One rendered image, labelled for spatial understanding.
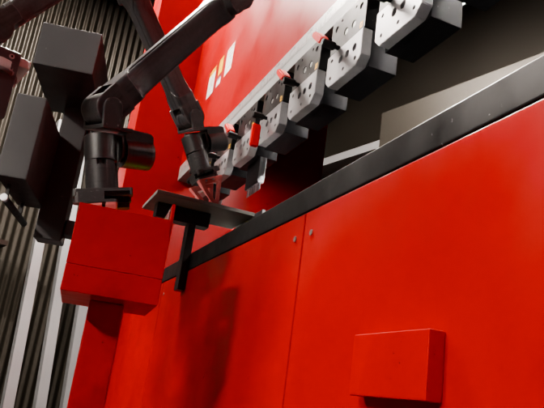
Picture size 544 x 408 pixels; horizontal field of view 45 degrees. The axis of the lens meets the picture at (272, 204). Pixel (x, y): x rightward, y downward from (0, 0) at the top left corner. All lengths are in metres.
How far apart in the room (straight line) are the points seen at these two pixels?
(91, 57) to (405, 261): 2.33
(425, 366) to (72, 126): 2.72
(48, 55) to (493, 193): 2.48
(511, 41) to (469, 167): 3.82
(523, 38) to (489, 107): 3.76
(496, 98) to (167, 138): 2.12
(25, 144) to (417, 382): 2.30
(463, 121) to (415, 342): 0.24
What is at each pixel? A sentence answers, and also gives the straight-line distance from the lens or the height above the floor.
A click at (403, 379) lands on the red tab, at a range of 0.70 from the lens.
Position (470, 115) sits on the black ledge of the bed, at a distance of 0.74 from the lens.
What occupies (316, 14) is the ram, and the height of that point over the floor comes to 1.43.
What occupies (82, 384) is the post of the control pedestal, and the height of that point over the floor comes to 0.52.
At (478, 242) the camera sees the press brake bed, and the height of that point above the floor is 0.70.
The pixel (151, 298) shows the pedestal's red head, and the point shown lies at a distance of 1.12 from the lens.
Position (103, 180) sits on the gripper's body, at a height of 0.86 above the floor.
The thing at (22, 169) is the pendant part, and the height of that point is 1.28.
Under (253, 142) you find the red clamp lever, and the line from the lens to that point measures 1.68.
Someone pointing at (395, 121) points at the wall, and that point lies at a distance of 4.05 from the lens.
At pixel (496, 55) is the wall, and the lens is 4.54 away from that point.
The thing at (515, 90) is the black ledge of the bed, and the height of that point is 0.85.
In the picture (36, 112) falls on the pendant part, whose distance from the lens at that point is 2.83.
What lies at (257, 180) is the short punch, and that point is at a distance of 1.78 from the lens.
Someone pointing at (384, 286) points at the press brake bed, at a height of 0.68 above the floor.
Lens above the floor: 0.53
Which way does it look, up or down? 17 degrees up
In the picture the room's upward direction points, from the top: 8 degrees clockwise
